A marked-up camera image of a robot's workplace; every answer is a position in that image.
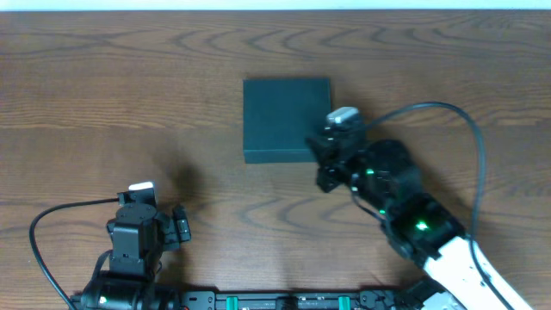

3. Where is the black gift box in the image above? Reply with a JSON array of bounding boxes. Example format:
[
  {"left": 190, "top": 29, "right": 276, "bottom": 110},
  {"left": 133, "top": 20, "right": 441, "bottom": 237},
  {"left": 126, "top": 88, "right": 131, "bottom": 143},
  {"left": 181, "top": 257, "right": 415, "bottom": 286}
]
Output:
[{"left": 243, "top": 77, "right": 331, "bottom": 164}]

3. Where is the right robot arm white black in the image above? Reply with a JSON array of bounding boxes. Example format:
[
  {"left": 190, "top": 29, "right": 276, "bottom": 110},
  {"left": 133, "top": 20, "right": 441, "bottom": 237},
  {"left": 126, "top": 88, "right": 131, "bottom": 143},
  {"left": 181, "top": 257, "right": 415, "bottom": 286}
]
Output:
[{"left": 306, "top": 107, "right": 530, "bottom": 309}]

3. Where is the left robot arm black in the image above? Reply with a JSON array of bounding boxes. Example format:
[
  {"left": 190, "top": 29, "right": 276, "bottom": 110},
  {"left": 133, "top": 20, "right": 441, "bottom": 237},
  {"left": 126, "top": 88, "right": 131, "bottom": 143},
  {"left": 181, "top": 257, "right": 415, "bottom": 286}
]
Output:
[{"left": 73, "top": 181, "right": 191, "bottom": 310}]

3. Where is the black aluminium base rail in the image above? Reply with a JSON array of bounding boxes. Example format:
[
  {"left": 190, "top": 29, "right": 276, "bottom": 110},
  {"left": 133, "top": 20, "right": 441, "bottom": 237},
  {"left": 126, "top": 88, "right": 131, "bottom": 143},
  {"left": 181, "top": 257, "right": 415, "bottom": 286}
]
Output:
[{"left": 68, "top": 287, "right": 431, "bottom": 310}]

